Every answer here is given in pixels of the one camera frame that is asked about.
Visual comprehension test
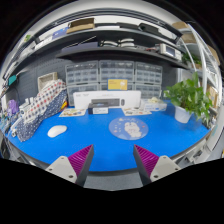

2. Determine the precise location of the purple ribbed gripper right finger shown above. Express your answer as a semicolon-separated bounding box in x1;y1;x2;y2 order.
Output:
133;145;180;185

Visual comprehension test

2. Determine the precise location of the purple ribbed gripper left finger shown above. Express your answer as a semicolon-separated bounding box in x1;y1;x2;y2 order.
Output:
46;145;94;187

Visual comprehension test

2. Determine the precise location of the white computer mouse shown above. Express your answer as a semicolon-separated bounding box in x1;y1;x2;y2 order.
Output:
47;125;67;138

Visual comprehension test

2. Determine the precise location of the blue desk mat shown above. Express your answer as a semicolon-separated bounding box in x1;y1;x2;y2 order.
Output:
8;104;209;172

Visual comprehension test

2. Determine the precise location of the left cartoon card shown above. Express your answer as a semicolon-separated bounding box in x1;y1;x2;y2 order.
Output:
60;108;86;117

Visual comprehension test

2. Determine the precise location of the cartoon card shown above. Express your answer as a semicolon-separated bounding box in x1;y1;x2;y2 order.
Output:
122;108;152;116
60;108;86;117

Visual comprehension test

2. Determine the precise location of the right cartoon card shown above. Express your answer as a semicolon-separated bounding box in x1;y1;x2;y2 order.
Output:
122;108;152;116

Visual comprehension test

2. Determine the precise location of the small black white box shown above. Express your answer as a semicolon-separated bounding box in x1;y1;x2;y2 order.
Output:
88;103;109;115

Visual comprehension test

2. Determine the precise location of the clear plastic container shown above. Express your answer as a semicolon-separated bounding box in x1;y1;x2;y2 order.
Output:
140;97;167;111

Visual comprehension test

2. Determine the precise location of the white keyboard box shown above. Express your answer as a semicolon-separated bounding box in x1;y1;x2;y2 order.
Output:
73;90;141;109

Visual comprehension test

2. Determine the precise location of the patterned fabric bundle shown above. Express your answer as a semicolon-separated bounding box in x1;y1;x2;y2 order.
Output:
16;79;67;142

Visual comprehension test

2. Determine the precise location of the potted green plant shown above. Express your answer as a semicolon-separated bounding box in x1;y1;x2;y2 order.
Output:
164;72;212;125

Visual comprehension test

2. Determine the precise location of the right drawer organizer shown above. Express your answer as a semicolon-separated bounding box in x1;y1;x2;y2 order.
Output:
135;62;163;98

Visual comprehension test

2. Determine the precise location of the drawer organizer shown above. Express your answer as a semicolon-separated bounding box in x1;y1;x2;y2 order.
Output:
135;62;163;98
99;60;134;90
65;61;98;96

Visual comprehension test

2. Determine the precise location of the yellow card box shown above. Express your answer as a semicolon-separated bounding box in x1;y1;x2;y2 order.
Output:
108;79;127;90

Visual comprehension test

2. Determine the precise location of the left drawer organizer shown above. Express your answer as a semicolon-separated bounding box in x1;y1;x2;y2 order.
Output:
65;61;98;96

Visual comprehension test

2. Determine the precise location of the middle drawer organizer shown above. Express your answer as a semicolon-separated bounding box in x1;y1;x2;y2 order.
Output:
99;60;134;90

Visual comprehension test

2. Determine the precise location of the white electronic device on shelf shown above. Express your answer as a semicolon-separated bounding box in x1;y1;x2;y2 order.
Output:
159;43;182;60

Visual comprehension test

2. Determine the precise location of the cardboard box on shelf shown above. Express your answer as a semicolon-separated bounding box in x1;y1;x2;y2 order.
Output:
66;18;95;34

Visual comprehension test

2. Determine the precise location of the wooden frame box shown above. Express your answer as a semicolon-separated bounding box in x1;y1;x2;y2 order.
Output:
37;72;58;91

